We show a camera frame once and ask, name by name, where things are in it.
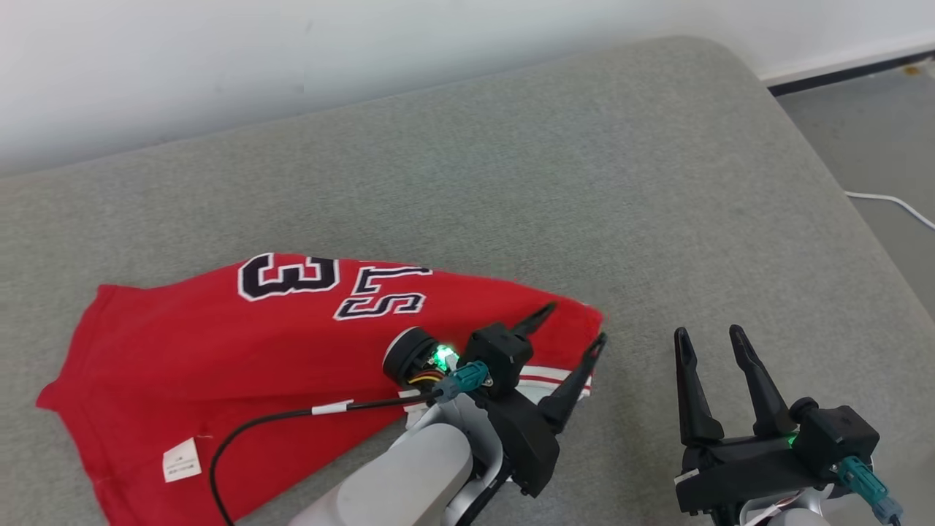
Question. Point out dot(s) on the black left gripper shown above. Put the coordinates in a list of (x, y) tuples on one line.
[(526, 446)]

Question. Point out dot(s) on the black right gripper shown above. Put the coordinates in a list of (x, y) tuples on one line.
[(752, 471)]

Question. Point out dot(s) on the red number 23 jersey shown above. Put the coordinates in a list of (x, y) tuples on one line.
[(219, 351)]

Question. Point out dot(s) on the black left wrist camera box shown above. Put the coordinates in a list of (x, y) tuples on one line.
[(500, 358)]

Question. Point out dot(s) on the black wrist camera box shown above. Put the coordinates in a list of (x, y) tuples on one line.
[(500, 358), (836, 435)]

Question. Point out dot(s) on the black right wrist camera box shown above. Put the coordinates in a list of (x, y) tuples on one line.
[(836, 435)]

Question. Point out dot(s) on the white black wall baseboard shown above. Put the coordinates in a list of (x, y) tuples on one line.
[(840, 62)]

